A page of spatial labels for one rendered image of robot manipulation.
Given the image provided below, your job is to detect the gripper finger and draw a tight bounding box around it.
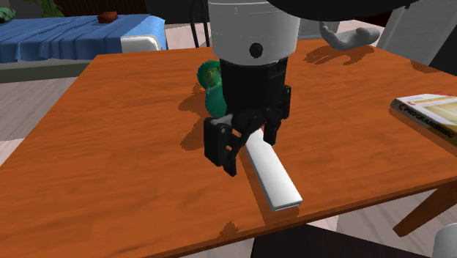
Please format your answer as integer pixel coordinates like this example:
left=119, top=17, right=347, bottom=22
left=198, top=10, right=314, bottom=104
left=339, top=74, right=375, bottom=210
left=203, top=108, right=267, bottom=178
left=262, top=84, right=292, bottom=147

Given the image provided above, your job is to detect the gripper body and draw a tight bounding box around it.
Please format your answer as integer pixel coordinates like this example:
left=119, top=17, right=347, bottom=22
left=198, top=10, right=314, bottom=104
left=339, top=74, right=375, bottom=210
left=219, top=56, right=290, bottom=120

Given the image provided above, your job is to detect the green figure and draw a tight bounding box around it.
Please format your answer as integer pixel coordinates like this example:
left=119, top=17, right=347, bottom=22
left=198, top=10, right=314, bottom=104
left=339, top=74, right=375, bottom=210
left=196, top=59, right=229, bottom=119

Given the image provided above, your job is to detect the flat white remote control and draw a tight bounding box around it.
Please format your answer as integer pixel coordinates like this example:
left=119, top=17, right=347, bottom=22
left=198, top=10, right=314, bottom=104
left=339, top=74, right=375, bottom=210
left=244, top=128, right=304, bottom=213

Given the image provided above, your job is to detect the grey figure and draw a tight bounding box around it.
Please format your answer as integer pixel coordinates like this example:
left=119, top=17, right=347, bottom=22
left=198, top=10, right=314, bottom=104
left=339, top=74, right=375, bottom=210
left=319, top=21, right=382, bottom=51

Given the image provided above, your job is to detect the brown wooden table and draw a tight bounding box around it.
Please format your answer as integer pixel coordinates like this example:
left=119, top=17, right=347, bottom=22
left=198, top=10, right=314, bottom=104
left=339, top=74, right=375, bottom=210
left=0, top=37, right=457, bottom=258

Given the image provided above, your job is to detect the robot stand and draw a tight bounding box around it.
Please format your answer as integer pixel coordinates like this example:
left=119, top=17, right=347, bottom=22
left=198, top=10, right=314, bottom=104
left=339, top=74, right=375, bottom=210
left=249, top=224, right=431, bottom=258

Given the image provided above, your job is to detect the brown box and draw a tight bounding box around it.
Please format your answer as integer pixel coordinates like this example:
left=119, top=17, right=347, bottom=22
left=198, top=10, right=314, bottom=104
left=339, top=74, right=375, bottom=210
left=96, top=10, right=119, bottom=25

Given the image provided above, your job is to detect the white and green book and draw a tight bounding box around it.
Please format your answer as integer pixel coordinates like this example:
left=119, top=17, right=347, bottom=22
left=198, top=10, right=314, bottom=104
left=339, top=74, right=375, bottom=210
left=389, top=91, right=457, bottom=148

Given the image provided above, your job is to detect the bed with blue cover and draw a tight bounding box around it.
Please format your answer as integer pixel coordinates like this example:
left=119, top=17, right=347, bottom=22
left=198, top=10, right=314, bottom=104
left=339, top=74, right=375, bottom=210
left=0, top=13, right=168, bottom=65

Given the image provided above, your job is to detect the green plant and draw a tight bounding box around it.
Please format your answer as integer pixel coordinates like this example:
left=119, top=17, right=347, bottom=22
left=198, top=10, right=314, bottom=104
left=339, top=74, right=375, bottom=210
left=23, top=0, right=65, bottom=18

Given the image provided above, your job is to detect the green pillow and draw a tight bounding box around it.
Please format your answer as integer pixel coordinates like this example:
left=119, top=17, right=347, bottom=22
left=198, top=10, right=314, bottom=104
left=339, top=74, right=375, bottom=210
left=0, top=7, right=18, bottom=24

